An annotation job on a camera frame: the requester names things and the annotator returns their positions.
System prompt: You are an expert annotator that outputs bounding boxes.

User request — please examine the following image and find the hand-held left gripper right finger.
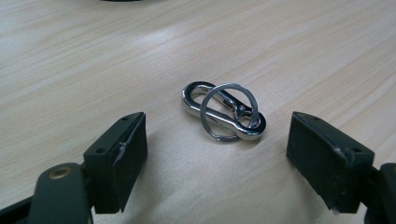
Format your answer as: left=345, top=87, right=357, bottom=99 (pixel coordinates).
left=285, top=111, right=375, bottom=215

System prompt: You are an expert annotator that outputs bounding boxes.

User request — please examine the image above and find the silver metal key ring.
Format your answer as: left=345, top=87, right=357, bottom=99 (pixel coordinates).
left=200, top=82, right=261, bottom=143

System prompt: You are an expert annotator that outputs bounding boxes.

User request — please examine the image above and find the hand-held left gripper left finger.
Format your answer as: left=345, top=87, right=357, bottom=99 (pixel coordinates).
left=82, top=111, right=149, bottom=215

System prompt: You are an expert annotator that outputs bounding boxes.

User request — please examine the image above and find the silver metal carabiner clip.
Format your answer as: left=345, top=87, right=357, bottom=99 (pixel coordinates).
left=181, top=81, right=267, bottom=141

